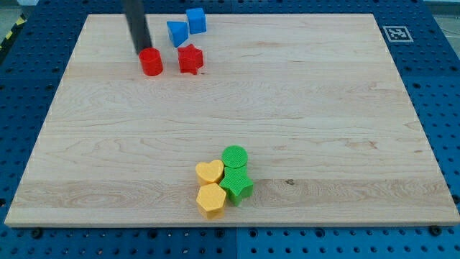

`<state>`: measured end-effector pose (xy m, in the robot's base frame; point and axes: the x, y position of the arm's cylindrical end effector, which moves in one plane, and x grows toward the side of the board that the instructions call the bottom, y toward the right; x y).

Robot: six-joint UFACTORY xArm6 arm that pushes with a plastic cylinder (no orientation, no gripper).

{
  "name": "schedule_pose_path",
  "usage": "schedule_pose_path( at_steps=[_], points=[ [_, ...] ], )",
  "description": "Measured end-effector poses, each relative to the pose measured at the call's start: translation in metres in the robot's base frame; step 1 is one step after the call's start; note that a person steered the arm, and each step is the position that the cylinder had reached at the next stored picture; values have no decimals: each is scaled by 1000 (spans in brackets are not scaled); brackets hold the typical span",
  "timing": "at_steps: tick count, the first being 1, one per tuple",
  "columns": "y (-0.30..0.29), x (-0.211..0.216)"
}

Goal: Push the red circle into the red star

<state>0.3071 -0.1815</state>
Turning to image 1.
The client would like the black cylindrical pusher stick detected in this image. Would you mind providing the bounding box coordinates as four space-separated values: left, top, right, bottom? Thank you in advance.
121 0 152 54

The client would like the red cylinder block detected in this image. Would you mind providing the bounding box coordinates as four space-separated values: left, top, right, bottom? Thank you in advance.
139 47 163 76

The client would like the red star block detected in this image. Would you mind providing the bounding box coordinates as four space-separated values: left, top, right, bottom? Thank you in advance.
178 44 204 75

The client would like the green star block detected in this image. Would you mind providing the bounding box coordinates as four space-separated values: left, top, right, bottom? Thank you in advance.
219 166 254 206

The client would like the blue triangle block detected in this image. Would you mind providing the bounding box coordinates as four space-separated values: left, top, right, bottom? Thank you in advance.
166 21 188 47

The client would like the blue cube block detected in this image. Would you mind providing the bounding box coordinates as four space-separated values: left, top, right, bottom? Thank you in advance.
185 7 207 35

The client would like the green cylinder block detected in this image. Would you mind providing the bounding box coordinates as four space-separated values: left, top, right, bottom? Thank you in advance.
221 145 248 168

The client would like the yellow heart block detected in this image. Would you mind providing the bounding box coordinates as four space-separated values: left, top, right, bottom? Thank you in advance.
195 160 224 186

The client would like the yellow hexagon block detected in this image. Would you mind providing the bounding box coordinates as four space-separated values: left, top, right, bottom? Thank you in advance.
196 183 226 220

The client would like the wooden board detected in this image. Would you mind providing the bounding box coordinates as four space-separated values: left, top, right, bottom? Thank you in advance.
5 14 459 227

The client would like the white fiducial marker tag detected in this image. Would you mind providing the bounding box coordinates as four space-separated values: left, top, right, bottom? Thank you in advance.
383 25 413 42

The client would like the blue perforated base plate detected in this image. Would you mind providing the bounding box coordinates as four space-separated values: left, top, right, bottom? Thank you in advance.
1 1 459 258

